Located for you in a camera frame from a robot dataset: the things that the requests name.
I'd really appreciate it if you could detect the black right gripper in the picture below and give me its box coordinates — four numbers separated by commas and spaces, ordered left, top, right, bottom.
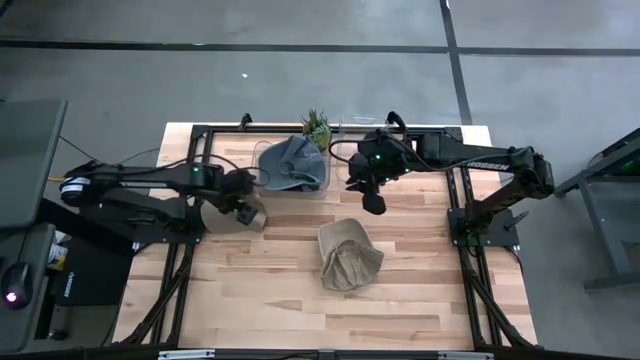
344, 132, 409, 215

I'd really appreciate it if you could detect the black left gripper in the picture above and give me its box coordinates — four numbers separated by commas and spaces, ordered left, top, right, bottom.
219, 168, 261, 226

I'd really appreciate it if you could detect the beige bucket hat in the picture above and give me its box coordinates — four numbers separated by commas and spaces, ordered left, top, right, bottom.
317, 217, 385, 293
199, 192, 269, 235

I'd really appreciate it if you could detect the grey knit hat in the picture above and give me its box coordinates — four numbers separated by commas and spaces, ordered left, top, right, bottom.
257, 133, 327, 193

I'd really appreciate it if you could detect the green succulent plant in pot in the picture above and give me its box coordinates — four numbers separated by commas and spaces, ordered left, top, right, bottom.
299, 108, 332, 153

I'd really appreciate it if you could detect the black Trossen control box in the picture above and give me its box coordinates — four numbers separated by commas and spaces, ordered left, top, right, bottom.
52, 234, 134, 307

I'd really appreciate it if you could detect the small yellow white box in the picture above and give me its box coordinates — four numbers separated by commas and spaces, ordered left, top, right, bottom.
47, 242, 69, 271

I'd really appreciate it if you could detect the grey flat desk panel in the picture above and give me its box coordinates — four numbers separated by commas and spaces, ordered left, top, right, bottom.
0, 97, 69, 230

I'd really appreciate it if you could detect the grey metal stand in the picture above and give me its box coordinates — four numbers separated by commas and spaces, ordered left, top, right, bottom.
552, 127, 640, 291

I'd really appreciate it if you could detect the black computer mouse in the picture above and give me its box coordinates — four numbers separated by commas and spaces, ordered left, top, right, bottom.
0, 261, 35, 310

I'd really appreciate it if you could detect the grey side desk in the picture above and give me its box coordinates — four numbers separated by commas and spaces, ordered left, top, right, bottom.
0, 222, 56, 354

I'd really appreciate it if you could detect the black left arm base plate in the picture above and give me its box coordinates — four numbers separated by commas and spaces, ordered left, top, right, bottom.
79, 193, 206, 245

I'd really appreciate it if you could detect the black aluminium table frame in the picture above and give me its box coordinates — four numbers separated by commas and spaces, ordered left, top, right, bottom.
112, 122, 539, 351

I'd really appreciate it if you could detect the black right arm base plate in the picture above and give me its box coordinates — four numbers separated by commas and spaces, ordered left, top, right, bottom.
447, 207, 521, 248

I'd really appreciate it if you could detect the silver metal bracket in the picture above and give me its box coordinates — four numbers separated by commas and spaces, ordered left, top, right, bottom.
438, 351, 495, 360
158, 349, 216, 360

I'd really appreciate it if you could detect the thin black floor cable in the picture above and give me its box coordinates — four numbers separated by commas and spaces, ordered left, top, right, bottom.
58, 134, 101, 164

